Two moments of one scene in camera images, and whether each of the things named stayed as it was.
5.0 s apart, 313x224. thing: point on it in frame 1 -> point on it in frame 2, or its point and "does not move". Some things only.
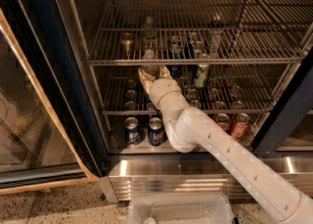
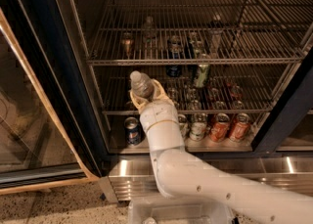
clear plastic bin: x=179 y=208 does not move
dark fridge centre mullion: x=289 y=111 does not move
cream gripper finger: x=164 y=73 -> x=159 y=91
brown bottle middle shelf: x=127 y=41 does not move
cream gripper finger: x=146 y=78 -> x=139 y=103
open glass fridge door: x=50 y=130 does not move
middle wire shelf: x=216 y=90 does not move
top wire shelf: x=219 y=24 does not move
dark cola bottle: x=215 y=36 does not move
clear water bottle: x=149 y=54 -> x=142 y=85
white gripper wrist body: x=163 y=88 -> x=157 y=112
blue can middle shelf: x=175 y=55 does not move
